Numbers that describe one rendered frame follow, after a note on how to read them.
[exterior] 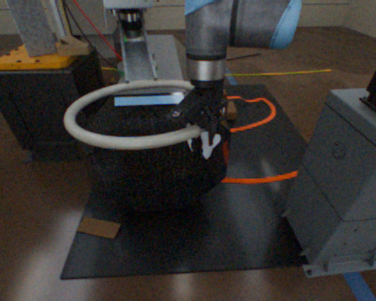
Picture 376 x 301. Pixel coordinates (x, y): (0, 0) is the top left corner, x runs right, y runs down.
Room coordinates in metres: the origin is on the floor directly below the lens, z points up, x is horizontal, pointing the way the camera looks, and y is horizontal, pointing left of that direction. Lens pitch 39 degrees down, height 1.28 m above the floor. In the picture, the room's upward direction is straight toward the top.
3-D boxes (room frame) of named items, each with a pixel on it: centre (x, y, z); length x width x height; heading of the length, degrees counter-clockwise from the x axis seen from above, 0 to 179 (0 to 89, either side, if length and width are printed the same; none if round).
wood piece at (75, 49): (1.75, 0.83, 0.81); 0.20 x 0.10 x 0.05; 101
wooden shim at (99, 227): (0.82, 0.57, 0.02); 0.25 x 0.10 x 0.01; 78
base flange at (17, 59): (1.78, 1.09, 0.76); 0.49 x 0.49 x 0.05; 3
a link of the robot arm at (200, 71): (0.54, -0.03, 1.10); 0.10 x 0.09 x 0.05; 46
